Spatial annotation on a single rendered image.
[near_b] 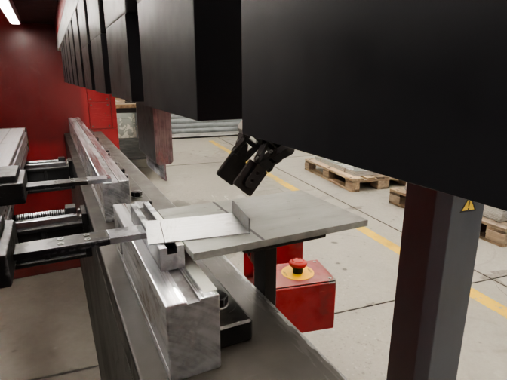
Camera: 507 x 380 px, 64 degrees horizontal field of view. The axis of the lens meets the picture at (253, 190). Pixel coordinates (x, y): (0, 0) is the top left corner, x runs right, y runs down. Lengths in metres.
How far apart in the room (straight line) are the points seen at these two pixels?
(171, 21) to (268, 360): 0.39
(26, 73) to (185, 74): 2.43
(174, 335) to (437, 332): 0.93
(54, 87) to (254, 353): 2.31
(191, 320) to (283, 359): 0.13
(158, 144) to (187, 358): 0.24
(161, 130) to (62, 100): 2.20
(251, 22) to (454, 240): 1.05
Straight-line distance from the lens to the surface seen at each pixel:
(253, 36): 0.16
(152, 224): 0.58
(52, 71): 2.66
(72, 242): 0.54
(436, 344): 1.30
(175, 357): 0.48
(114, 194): 0.98
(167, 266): 0.51
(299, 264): 0.90
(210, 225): 0.56
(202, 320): 0.47
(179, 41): 0.25
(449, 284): 1.22
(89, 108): 2.68
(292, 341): 0.55
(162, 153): 0.48
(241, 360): 0.52
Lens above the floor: 1.20
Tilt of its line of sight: 16 degrees down
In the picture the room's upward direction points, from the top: straight up
